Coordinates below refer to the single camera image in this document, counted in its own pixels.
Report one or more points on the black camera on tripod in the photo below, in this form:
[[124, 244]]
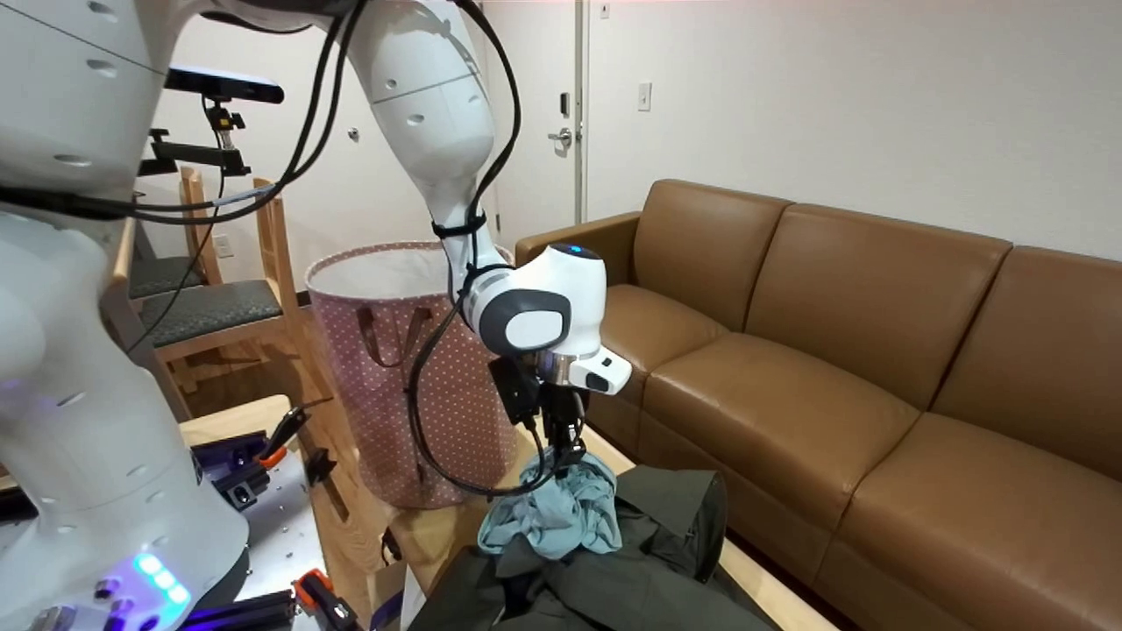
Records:
[[228, 84]]

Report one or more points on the light blue shirt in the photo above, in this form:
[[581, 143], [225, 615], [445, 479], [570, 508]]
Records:
[[554, 511]]

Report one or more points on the dark grey garment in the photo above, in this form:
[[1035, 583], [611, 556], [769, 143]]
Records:
[[654, 571]]

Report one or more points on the black table clamp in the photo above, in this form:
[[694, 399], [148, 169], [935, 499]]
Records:
[[323, 479]]

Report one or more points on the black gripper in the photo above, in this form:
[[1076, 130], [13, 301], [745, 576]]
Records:
[[522, 389]]

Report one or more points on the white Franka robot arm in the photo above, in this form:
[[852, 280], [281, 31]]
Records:
[[92, 441]]

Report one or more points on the black horizontal tripod bar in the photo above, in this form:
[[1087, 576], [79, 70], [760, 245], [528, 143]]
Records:
[[199, 150]]

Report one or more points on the white wall light switch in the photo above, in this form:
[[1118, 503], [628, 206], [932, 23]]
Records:
[[642, 97]]

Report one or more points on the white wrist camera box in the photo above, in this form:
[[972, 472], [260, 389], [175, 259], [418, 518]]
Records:
[[600, 372]]

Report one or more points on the black purple-lit electronics box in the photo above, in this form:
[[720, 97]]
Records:
[[234, 466]]

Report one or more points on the white door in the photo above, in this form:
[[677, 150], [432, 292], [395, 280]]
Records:
[[543, 80]]

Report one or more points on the pink patterned laundry bag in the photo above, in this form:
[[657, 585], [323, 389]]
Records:
[[374, 397]]

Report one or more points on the brown leather sofa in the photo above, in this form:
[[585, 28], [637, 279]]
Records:
[[820, 387]]

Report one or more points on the black orange bar clamp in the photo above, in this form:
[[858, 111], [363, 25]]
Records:
[[323, 595], [284, 430]]

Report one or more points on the wooden chair grey cushion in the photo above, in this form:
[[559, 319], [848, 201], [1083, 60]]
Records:
[[217, 309], [159, 273]]

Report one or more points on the black door keypad lock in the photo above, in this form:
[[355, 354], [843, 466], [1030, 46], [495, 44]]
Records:
[[567, 104]]

